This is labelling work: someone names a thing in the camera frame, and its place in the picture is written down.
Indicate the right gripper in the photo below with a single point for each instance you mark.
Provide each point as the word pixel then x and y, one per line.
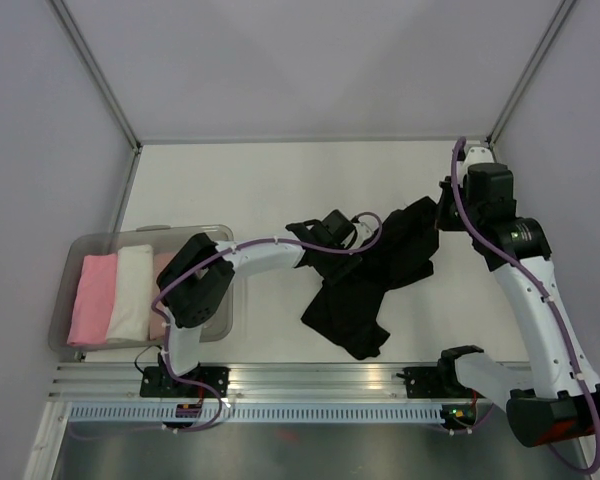
pixel 443 221

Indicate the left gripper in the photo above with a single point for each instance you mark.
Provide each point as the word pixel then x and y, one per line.
pixel 335 273

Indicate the black t-shirt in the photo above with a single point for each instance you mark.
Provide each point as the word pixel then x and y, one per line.
pixel 345 313

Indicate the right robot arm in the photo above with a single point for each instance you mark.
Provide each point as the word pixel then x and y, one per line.
pixel 559 399

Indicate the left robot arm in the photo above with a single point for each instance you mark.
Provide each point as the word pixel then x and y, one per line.
pixel 196 281

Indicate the clear plastic bin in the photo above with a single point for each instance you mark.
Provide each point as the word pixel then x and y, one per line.
pixel 165 241

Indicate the white rolled t-shirt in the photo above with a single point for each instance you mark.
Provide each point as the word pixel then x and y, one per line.
pixel 131 312

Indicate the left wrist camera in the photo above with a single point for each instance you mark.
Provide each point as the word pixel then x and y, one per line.
pixel 363 233

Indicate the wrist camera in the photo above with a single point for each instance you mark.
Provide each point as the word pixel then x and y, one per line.
pixel 472 155
pixel 363 233

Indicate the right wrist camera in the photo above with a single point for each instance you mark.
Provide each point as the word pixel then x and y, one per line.
pixel 472 155

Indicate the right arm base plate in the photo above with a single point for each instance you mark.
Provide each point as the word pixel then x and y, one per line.
pixel 427 382

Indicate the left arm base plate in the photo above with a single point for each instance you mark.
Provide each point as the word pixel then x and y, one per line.
pixel 157 383

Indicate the right aluminium frame post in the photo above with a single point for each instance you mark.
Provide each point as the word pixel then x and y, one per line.
pixel 541 51

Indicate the aluminium frame post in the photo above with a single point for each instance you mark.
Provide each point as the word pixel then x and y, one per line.
pixel 541 51
pixel 79 43

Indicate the aluminium mounting rail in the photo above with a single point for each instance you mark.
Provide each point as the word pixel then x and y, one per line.
pixel 251 382

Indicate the slotted cable duct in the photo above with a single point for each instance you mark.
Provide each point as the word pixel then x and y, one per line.
pixel 429 413

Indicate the left aluminium frame post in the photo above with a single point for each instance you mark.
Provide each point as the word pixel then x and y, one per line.
pixel 79 43

